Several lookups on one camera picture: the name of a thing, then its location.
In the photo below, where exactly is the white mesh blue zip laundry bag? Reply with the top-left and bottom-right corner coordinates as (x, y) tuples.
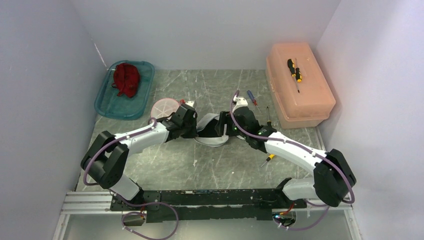
(194, 111), (245, 148)

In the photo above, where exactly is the black bra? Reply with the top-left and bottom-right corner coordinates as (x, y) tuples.
(196, 119), (219, 138)

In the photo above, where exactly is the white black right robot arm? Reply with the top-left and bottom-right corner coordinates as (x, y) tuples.
(206, 106), (357, 208)

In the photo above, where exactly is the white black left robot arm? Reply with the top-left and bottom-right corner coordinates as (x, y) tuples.
(81, 101), (198, 210)

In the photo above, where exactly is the pink zip mesh laundry bag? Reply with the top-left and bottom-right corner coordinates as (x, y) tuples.
(150, 98), (180, 120)

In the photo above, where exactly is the black yellow screwdriver on table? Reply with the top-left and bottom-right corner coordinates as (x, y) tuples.
(266, 106), (272, 127)

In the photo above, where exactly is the black yellow screwdriver on box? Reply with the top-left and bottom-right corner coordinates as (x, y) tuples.
(287, 58), (302, 93)

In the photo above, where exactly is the orange translucent plastic storage box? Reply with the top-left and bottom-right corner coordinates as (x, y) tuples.
(265, 42), (336, 129)

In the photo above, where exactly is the red cloth garment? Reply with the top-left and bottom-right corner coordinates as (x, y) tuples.
(111, 63), (141, 98)

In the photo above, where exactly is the teal plastic tray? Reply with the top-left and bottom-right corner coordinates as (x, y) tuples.
(94, 60), (155, 120)

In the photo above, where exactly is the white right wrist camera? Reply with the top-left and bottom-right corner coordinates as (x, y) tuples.
(230, 96), (249, 114)

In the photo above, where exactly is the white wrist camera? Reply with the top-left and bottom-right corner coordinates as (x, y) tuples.
(179, 99), (197, 109)
(230, 96), (249, 114)

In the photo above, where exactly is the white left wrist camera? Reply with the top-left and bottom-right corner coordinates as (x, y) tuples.
(179, 99), (197, 109)

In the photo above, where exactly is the blue red handle screwdriver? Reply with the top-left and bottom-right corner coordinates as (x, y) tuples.
(246, 90), (261, 113)

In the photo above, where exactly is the small yellow handle screwdriver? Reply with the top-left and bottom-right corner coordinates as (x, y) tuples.
(260, 154), (275, 168)

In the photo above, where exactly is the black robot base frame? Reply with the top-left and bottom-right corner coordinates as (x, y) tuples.
(110, 179), (307, 223)

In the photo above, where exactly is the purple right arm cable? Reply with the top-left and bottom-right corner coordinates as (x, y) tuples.
(229, 90), (356, 232)

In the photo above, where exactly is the aluminium extrusion rail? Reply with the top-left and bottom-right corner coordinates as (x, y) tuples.
(52, 191), (112, 240)

